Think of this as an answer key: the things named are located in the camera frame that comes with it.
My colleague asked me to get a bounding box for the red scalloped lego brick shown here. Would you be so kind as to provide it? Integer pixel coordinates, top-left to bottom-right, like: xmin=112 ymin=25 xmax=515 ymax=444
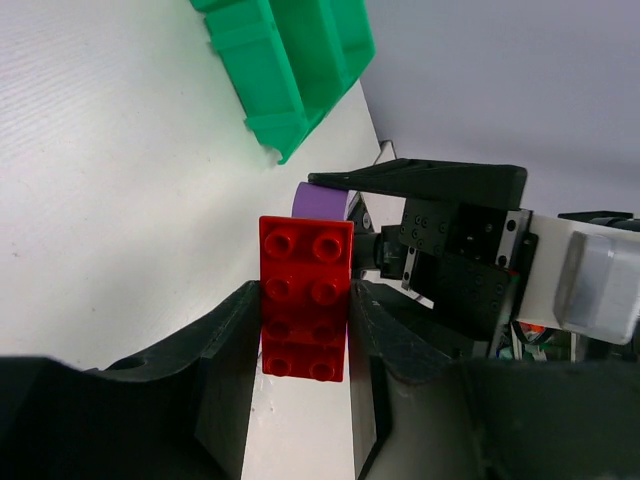
xmin=259 ymin=216 xmax=354 ymax=383

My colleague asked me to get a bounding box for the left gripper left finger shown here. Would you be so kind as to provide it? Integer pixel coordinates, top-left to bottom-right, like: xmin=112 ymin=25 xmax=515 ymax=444
xmin=1 ymin=281 xmax=260 ymax=479

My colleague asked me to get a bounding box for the purple lotus lego piece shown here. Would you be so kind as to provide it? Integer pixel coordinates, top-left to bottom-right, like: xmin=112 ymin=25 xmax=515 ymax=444
xmin=291 ymin=182 xmax=349 ymax=221

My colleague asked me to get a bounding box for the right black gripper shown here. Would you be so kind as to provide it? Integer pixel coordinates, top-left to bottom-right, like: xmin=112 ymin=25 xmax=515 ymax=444
xmin=308 ymin=158 xmax=537 ymax=350

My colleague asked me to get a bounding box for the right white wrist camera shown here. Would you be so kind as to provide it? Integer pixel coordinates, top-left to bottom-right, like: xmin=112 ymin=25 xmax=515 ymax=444
xmin=513 ymin=214 xmax=639 ymax=345

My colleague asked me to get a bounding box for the green compartment tray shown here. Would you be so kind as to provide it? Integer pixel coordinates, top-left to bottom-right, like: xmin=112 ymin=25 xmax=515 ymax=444
xmin=192 ymin=0 xmax=375 ymax=163

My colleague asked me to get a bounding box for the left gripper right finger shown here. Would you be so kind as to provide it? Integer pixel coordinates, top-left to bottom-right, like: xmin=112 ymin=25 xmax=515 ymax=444
xmin=348 ymin=281 xmax=639 ymax=479

